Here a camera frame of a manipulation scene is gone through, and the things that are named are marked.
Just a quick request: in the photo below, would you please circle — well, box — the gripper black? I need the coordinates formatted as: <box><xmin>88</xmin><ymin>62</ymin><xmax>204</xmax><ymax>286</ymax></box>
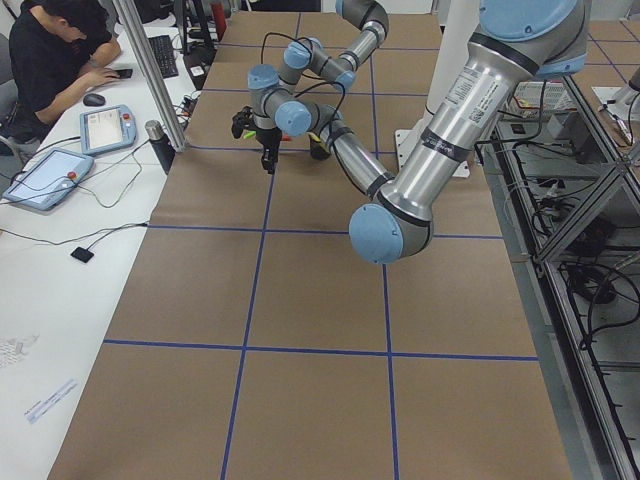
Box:
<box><xmin>254</xmin><ymin>119</ymin><xmax>281</xmax><ymax>174</ymax></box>

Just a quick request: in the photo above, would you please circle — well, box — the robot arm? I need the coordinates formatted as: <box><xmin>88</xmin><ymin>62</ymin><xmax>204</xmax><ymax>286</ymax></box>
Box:
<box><xmin>278</xmin><ymin>1</ymin><xmax>389</xmax><ymax>92</ymax></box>
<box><xmin>231</xmin><ymin>1</ymin><xmax>591</xmax><ymax>264</ymax></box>

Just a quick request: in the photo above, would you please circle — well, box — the black mesh pen cup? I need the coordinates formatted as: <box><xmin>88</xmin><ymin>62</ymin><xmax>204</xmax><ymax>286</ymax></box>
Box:
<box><xmin>309</xmin><ymin>138</ymin><xmax>331</xmax><ymax>161</ymax></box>

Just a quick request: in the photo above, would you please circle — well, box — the dark water bottle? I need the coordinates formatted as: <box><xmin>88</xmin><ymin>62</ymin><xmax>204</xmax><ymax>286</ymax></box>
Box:
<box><xmin>144</xmin><ymin>120</ymin><xmax>175</xmax><ymax>175</ymax></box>

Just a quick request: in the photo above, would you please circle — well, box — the black keyboard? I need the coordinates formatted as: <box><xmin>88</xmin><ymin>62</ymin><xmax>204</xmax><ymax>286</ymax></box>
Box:
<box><xmin>148</xmin><ymin>35</ymin><xmax>179</xmax><ymax>78</ymax></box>

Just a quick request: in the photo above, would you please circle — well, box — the black smartphone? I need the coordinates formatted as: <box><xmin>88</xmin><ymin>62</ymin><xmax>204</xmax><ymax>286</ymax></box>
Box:
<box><xmin>116</xmin><ymin>69</ymin><xmax>133</xmax><ymax>79</ymax></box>

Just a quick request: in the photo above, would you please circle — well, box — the teach pendant far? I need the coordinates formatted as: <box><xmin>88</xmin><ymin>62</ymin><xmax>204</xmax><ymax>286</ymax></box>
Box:
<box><xmin>79</xmin><ymin>105</ymin><xmax>137</xmax><ymax>155</ymax></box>

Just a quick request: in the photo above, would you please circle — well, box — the teach pendant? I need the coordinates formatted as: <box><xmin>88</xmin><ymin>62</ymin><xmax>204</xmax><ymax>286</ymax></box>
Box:
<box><xmin>79</xmin><ymin>105</ymin><xmax>137</xmax><ymax>155</ymax></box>
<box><xmin>2</xmin><ymin>148</ymin><xmax>94</xmax><ymax>211</ymax></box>

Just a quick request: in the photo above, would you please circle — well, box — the black computer mouse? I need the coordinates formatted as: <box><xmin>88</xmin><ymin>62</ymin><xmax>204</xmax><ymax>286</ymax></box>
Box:
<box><xmin>83</xmin><ymin>93</ymin><xmax>106</xmax><ymax>107</ymax></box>

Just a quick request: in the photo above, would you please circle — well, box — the small black puck device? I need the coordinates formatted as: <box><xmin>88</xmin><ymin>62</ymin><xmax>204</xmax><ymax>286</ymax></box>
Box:
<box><xmin>70</xmin><ymin>247</ymin><xmax>94</xmax><ymax>264</ymax></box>

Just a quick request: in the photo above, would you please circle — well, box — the teach pendant near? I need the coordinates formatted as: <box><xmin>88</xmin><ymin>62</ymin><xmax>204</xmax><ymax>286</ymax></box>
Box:
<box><xmin>2</xmin><ymin>148</ymin><xmax>94</xmax><ymax>211</ymax></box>

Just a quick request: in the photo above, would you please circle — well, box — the seated person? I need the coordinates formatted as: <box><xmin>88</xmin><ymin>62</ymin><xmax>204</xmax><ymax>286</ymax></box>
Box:
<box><xmin>6</xmin><ymin>0</ymin><xmax>121</xmax><ymax>143</ymax></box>

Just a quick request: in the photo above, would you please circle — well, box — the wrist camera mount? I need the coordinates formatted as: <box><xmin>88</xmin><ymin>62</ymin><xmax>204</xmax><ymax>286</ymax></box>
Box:
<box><xmin>231</xmin><ymin>106</ymin><xmax>256</xmax><ymax>139</ymax></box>

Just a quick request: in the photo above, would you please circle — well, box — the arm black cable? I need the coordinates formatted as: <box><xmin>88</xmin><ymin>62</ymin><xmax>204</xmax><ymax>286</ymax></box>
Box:
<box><xmin>261</xmin><ymin>31</ymin><xmax>349</xmax><ymax>119</ymax></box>

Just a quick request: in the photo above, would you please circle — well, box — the aluminium frame post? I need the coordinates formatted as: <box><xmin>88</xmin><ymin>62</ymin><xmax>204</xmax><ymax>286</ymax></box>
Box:
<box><xmin>113</xmin><ymin>0</ymin><xmax>186</xmax><ymax>152</ymax></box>

